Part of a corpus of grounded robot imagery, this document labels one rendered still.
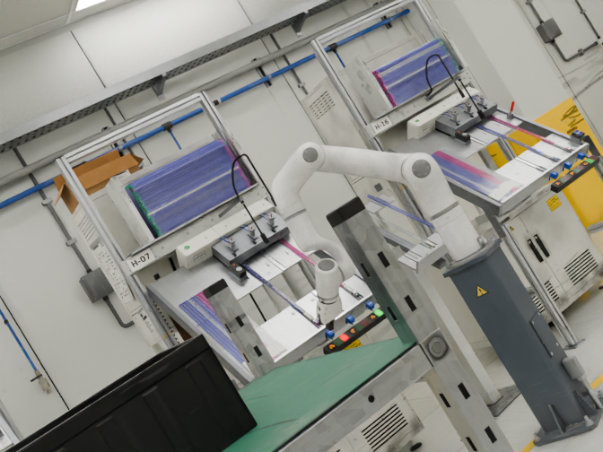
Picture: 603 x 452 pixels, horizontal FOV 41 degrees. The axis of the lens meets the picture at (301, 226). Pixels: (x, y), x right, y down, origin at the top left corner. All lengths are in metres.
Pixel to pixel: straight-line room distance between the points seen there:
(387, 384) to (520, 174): 3.27
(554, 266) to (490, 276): 1.46
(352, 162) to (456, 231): 0.44
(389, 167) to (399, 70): 1.44
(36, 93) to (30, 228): 0.86
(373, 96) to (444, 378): 3.47
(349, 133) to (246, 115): 1.39
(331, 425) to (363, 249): 0.17
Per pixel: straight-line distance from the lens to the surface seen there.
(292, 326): 3.19
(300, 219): 2.89
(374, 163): 2.88
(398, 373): 0.77
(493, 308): 2.92
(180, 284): 3.44
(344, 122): 4.31
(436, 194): 2.87
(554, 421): 3.05
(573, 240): 4.43
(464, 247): 2.89
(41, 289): 4.90
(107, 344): 4.90
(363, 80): 4.22
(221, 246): 3.49
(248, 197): 3.69
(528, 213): 4.27
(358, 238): 0.78
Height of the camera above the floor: 1.10
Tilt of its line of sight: level
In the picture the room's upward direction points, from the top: 31 degrees counter-clockwise
